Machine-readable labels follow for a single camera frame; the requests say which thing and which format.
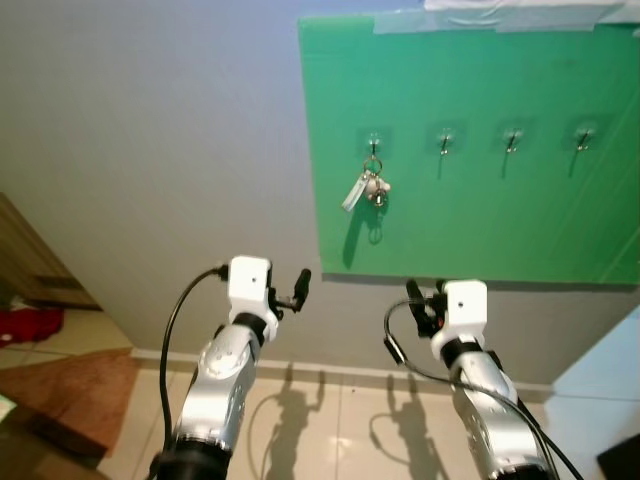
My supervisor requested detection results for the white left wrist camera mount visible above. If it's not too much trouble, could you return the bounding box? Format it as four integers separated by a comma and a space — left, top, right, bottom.
227, 256, 276, 321

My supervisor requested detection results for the key bunch with white tag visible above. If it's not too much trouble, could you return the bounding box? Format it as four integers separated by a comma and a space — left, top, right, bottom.
341, 155, 392, 214

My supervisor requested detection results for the clear adhesive metal hook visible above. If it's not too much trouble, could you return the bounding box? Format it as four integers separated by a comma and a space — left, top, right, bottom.
360, 127, 389, 161
430, 124, 463, 157
498, 122, 531, 156
568, 118, 601, 153

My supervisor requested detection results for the wooden cabinet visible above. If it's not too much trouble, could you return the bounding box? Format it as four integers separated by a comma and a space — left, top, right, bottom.
0, 192, 101, 311

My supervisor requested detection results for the red cloth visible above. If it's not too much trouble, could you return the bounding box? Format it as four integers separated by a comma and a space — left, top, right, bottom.
0, 307, 66, 346

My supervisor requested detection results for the green wall board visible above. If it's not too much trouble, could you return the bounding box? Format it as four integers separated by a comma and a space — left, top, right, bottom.
297, 14, 640, 286

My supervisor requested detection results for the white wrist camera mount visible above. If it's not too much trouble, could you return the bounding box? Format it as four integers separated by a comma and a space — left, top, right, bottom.
227, 256, 276, 321
440, 280, 489, 346

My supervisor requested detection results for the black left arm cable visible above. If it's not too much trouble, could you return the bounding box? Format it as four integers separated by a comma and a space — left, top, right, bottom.
158, 264, 231, 456

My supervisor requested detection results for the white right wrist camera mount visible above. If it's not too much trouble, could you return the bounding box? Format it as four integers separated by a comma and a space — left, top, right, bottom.
440, 280, 489, 346

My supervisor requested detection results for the brown cardboard box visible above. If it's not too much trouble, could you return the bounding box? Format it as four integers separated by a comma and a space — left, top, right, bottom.
0, 405, 101, 480

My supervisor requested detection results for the black bin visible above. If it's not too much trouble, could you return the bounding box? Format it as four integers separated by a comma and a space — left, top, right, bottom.
597, 435, 640, 480

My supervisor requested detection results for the flat brown cardboard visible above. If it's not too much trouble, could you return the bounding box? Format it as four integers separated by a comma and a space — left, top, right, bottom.
0, 347, 141, 461

